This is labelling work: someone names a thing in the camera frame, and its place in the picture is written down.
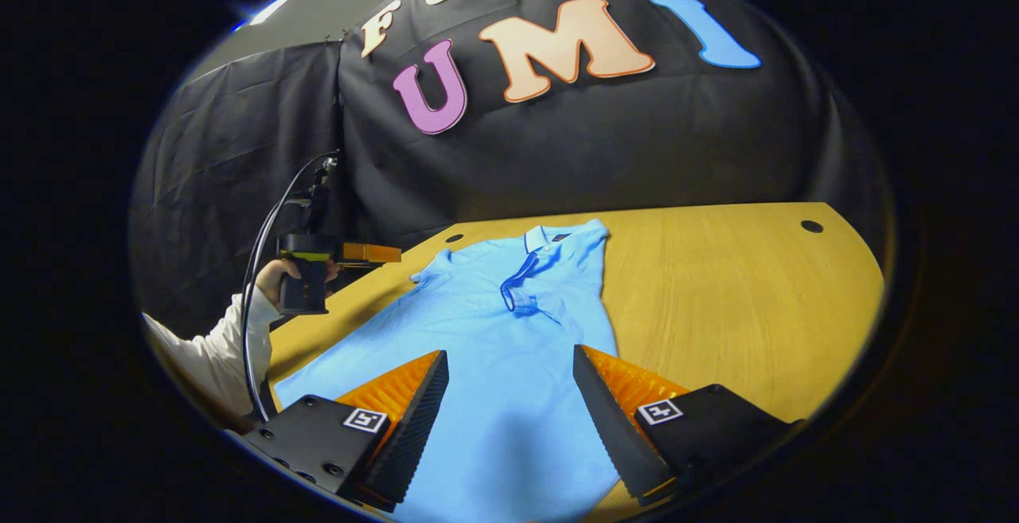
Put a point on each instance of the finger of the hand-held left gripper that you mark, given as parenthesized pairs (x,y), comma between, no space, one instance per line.
(370,253)

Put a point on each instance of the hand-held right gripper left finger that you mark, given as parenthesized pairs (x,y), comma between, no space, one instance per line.
(414,427)

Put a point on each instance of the black backdrop cloth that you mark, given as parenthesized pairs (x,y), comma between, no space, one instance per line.
(605,141)

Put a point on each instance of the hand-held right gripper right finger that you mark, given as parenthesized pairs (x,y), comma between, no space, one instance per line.
(613,427)

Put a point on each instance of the light blue polo T-shirt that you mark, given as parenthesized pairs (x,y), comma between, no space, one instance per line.
(493,324)

